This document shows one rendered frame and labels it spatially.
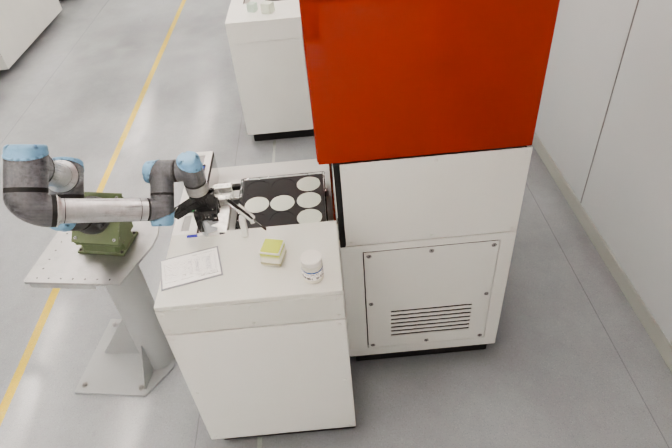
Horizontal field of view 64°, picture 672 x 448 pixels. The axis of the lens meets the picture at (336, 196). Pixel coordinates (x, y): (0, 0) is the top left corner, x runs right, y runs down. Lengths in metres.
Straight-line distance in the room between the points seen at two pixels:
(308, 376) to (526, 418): 1.04
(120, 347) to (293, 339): 1.28
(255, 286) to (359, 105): 0.69
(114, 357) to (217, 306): 1.32
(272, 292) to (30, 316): 1.99
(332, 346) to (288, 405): 0.42
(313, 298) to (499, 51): 0.97
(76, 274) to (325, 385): 1.06
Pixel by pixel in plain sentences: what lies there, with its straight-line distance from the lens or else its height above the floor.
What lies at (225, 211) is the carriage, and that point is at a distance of 2.30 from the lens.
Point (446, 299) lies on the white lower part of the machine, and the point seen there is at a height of 0.44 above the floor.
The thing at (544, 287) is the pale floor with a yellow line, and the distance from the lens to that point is 3.19.
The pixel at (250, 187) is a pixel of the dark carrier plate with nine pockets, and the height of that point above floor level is 0.90.
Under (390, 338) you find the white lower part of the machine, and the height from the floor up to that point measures 0.20.
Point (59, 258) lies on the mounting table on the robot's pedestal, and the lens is 2.47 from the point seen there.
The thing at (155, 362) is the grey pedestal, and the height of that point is 0.07.
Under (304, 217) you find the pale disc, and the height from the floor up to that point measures 0.90.
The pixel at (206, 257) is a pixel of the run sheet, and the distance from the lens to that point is 1.99.
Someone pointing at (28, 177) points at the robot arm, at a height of 1.46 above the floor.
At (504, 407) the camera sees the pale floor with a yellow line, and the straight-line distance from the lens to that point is 2.71.
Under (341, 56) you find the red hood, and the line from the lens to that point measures 1.67.
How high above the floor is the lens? 2.32
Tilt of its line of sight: 39 degrees down
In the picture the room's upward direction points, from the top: 5 degrees counter-clockwise
